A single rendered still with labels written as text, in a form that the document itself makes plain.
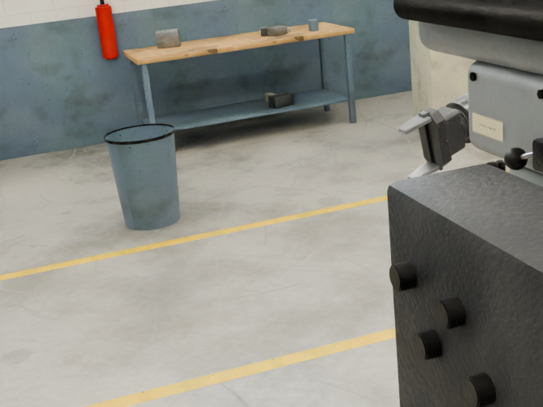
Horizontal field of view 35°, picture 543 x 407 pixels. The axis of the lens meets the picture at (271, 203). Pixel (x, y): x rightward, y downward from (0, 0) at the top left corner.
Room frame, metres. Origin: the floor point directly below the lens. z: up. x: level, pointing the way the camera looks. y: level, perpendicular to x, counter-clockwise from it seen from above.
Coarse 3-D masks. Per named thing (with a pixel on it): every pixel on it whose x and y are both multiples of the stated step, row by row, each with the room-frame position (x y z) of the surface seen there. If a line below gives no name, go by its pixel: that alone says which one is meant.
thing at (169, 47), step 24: (312, 24) 7.89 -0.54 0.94; (336, 24) 8.19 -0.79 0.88; (144, 48) 7.90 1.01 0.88; (168, 48) 7.72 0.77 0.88; (192, 48) 7.55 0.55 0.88; (216, 48) 7.43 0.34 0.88; (240, 48) 7.49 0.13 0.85; (144, 72) 7.27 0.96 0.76; (288, 96) 7.81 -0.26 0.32; (312, 96) 8.12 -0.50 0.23; (336, 96) 8.00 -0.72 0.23; (144, 120) 7.82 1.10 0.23; (168, 120) 7.71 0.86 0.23; (192, 120) 7.60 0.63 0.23; (216, 120) 7.50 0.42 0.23
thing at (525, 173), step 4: (524, 168) 0.85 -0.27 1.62; (508, 172) 0.88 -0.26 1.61; (512, 172) 0.87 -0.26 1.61; (516, 172) 0.86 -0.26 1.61; (520, 172) 0.85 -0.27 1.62; (524, 172) 0.85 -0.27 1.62; (528, 172) 0.84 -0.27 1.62; (532, 172) 0.84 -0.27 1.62; (536, 172) 0.83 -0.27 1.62; (520, 176) 0.85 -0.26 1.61; (524, 176) 0.85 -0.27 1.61; (528, 176) 0.84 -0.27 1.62; (532, 176) 0.83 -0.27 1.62; (536, 176) 0.83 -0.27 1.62; (540, 176) 0.83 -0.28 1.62; (528, 180) 0.84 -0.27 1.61; (532, 180) 0.83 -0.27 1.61; (536, 180) 0.83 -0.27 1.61; (540, 180) 0.82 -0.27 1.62; (540, 184) 0.82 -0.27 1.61
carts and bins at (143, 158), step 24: (120, 144) 5.37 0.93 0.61; (144, 144) 5.37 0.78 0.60; (168, 144) 5.47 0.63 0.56; (120, 168) 5.41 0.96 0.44; (144, 168) 5.37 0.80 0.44; (168, 168) 5.46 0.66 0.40; (120, 192) 5.47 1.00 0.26; (144, 192) 5.38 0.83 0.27; (168, 192) 5.45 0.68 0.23; (144, 216) 5.39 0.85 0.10; (168, 216) 5.44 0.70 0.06
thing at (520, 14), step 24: (408, 0) 0.94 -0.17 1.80; (432, 0) 0.88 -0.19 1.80; (456, 0) 0.84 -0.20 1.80; (480, 0) 0.81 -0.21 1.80; (504, 0) 0.77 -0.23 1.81; (528, 0) 0.74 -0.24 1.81; (456, 24) 0.84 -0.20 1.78; (480, 24) 0.80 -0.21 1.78; (504, 24) 0.76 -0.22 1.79; (528, 24) 0.72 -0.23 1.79
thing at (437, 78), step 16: (416, 32) 7.11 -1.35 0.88; (416, 48) 7.14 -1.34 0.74; (416, 64) 7.15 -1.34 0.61; (432, 64) 6.78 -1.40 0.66; (448, 64) 6.80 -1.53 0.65; (464, 64) 6.81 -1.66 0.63; (416, 80) 7.18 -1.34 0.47; (432, 80) 6.78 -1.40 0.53; (448, 80) 6.80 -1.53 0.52; (464, 80) 6.81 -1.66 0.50; (416, 96) 7.20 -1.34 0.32; (432, 96) 6.78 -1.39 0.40; (448, 96) 6.80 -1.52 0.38; (416, 112) 7.22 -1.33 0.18
